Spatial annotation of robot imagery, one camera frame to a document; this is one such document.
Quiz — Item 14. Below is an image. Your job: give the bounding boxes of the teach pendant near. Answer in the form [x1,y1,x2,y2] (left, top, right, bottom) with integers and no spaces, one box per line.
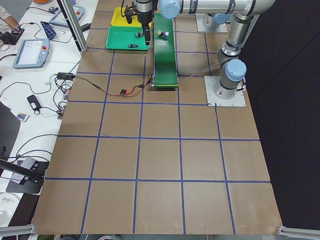
[13,38,51,69]

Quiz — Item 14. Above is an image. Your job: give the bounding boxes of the blue plaid cloth mask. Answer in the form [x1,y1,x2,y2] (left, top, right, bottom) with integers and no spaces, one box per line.
[40,21,57,40]

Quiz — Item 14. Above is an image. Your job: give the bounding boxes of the aluminium profile post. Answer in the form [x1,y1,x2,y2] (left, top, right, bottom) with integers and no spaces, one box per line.
[57,0,88,53]

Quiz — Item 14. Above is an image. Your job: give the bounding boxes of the small controller board red LED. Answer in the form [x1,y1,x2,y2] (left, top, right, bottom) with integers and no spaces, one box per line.
[120,89,127,95]

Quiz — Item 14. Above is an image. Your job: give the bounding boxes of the yellow push button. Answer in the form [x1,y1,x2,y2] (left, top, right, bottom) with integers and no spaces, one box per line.
[157,30,170,39]

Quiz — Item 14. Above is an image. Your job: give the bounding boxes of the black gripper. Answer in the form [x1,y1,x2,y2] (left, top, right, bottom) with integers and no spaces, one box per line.
[124,1,153,46]

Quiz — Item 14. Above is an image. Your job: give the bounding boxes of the yellow plastic tray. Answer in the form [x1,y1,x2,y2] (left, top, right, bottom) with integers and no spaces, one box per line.
[110,7,142,27]

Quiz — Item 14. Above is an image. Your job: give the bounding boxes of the teach pendant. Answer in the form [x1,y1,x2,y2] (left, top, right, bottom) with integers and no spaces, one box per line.
[13,38,51,69]
[49,4,86,28]

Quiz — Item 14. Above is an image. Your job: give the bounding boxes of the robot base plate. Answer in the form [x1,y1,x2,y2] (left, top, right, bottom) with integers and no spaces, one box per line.
[204,76,246,107]
[195,12,230,34]

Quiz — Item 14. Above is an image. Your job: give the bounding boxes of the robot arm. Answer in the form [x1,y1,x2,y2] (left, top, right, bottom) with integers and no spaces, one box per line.
[124,0,153,46]
[159,0,275,100]

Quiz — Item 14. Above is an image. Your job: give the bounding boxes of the green conveyor belt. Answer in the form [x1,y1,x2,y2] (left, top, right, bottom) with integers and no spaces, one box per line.
[152,13,179,88]

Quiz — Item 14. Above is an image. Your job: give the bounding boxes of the green plastic tray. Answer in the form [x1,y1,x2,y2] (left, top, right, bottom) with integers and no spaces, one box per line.
[105,26,150,51]

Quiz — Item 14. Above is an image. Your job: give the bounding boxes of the teach pendant far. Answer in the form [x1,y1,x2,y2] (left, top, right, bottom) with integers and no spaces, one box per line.
[49,4,86,28]

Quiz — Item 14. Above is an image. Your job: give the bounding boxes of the green push button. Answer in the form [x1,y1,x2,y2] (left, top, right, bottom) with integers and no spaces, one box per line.
[128,43,139,49]
[135,32,143,38]

